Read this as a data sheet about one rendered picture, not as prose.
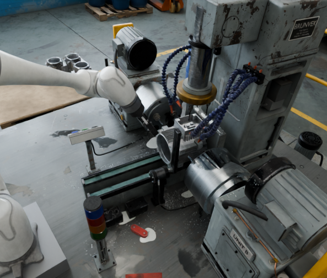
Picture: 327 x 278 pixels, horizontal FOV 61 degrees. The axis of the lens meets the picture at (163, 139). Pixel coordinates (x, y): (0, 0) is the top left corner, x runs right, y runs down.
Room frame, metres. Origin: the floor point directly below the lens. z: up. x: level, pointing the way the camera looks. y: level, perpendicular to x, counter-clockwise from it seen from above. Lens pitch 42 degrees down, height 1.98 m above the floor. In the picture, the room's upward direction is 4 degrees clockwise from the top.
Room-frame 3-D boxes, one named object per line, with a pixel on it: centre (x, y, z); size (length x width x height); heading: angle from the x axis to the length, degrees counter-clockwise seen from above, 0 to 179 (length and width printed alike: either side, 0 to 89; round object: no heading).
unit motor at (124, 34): (1.58, 0.25, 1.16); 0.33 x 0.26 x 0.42; 30
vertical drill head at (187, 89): (1.07, -0.13, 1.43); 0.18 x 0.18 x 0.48
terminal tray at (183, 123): (1.06, -0.13, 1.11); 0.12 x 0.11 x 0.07; 119
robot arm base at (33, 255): (0.48, 0.54, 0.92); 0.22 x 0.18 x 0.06; 30
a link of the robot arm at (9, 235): (0.51, 0.56, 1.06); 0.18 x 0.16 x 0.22; 48
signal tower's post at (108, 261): (0.52, 0.21, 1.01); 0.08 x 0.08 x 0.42; 30
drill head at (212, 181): (0.76, -0.27, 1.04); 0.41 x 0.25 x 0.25; 30
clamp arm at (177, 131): (0.87, -0.06, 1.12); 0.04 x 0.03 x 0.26; 120
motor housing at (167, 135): (1.04, -0.09, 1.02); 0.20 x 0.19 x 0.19; 119
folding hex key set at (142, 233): (0.66, 0.08, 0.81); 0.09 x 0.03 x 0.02; 62
